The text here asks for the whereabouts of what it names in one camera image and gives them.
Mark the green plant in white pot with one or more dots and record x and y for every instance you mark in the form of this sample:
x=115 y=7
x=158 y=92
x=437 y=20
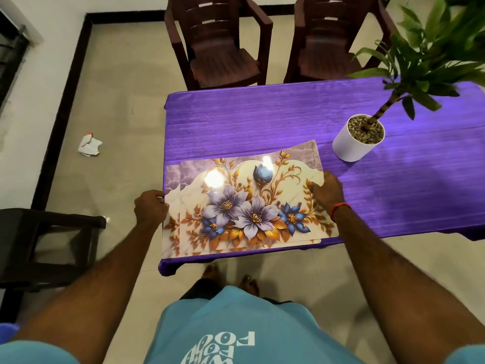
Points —
x=356 y=144

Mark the person's teal t-shirt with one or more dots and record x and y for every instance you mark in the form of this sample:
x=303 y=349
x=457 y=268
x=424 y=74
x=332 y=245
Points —
x=242 y=329

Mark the black stool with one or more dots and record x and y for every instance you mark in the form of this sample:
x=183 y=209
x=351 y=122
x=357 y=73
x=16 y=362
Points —
x=45 y=223

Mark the person's right foot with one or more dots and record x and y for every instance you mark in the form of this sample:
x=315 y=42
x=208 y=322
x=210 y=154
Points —
x=250 y=284

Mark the person's right forearm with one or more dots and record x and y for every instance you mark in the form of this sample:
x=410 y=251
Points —
x=401 y=284

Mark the blue plastic bucket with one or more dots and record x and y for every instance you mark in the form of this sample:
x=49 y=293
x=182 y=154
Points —
x=6 y=333

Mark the brown plastic chair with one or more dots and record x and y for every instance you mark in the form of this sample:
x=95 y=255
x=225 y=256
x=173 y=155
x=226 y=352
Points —
x=326 y=56
x=220 y=56

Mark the purple tablecloth table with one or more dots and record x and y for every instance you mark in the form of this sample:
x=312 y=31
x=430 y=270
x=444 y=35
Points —
x=265 y=117

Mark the crumpled white paper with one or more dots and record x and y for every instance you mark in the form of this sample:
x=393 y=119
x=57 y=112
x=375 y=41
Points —
x=89 y=145

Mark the person's dark trousers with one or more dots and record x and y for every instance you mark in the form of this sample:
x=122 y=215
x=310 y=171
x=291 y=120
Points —
x=198 y=289

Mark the person's foot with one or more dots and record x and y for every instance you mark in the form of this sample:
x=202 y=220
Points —
x=250 y=284
x=214 y=273

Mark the person's right hand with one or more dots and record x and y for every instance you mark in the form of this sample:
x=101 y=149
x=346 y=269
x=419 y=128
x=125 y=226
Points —
x=327 y=194

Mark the person's left forearm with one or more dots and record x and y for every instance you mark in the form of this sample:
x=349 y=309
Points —
x=91 y=292

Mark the person's left foot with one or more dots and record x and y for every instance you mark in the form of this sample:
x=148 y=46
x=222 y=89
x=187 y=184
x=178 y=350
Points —
x=214 y=273

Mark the person's left hand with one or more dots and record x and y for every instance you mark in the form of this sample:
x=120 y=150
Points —
x=151 y=210

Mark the black metal grille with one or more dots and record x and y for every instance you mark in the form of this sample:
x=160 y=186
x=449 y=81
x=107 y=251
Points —
x=9 y=56

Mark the red wrist thread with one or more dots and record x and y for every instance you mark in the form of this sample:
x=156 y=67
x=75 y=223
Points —
x=340 y=208

